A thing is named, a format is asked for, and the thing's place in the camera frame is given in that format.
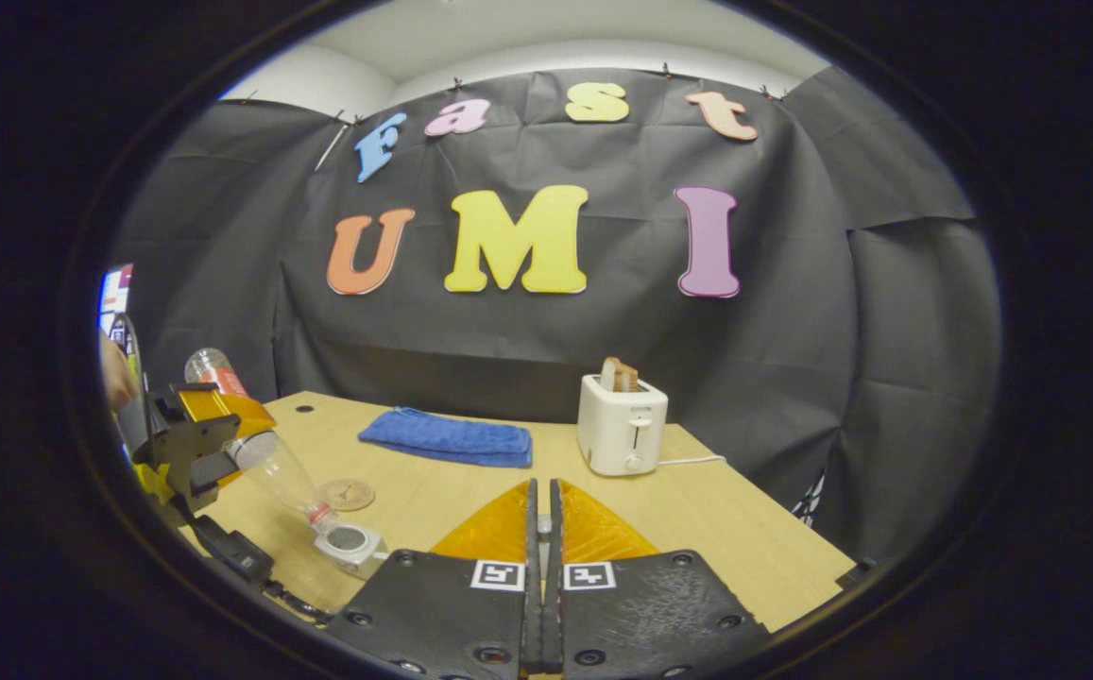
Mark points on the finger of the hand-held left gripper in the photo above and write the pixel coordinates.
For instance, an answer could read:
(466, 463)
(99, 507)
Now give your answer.
(196, 463)
(225, 408)

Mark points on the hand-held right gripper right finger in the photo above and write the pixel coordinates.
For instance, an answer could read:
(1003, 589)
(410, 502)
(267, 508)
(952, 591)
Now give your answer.
(650, 614)

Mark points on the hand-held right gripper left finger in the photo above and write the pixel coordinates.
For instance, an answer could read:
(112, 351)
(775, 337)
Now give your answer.
(442, 614)

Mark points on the clear plastic water bottle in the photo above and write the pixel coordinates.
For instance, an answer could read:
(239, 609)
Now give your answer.
(277, 467)

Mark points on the white ceramic teacup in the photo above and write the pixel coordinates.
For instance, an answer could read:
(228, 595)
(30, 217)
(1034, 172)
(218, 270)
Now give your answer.
(350, 543)

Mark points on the round wooden coaster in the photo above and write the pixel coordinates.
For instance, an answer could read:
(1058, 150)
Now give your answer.
(348, 494)

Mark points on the computer monitor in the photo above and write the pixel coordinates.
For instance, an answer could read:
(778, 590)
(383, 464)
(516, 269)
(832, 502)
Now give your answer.
(116, 293)

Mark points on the blue folded towel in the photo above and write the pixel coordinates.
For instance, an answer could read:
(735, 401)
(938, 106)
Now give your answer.
(452, 439)

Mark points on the white toaster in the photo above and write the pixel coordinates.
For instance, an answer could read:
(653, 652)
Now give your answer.
(620, 434)

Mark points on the toasted bread slice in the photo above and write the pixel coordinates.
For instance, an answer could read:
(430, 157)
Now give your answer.
(620, 376)

